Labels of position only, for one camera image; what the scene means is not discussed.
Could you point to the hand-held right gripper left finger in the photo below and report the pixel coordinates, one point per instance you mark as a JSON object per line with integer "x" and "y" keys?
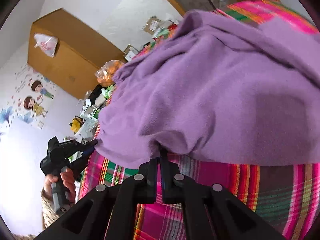
{"x": 147, "y": 187}

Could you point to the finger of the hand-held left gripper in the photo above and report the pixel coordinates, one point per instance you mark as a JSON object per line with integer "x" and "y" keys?
{"x": 83, "y": 161}
{"x": 87, "y": 144}

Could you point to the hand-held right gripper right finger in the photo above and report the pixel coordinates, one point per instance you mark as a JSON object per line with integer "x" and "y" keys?
{"x": 170, "y": 187}

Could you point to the purple fleece pants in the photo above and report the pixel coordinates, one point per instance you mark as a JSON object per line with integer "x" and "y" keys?
{"x": 212, "y": 92}

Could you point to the person's left forearm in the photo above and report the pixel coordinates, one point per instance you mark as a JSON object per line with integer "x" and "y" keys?
{"x": 48, "y": 212}

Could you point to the person's left hand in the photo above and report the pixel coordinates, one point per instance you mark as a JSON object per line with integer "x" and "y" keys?
{"x": 70, "y": 182}

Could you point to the yellow paper bag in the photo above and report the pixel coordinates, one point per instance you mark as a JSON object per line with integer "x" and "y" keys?
{"x": 75, "y": 124}

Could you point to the black pouch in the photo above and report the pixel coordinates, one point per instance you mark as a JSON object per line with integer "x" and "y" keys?
{"x": 95, "y": 95}

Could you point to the bag of oranges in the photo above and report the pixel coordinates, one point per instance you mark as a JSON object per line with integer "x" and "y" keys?
{"x": 108, "y": 71}

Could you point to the pink green plaid blanket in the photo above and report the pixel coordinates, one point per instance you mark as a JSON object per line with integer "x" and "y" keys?
{"x": 250, "y": 192}

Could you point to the wooden wardrobe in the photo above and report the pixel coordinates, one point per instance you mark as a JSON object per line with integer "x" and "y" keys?
{"x": 67, "y": 55}

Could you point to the white cardboard box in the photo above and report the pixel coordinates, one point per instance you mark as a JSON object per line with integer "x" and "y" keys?
{"x": 130, "y": 53}

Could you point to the white plastic bag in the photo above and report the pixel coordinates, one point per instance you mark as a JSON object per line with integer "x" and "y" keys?
{"x": 46, "y": 45}

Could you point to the brown labelled cardboard box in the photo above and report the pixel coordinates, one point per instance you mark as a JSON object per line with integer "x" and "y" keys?
{"x": 151, "y": 25}

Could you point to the cartoon wall sticker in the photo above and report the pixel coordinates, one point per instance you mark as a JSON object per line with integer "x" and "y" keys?
{"x": 32, "y": 100}

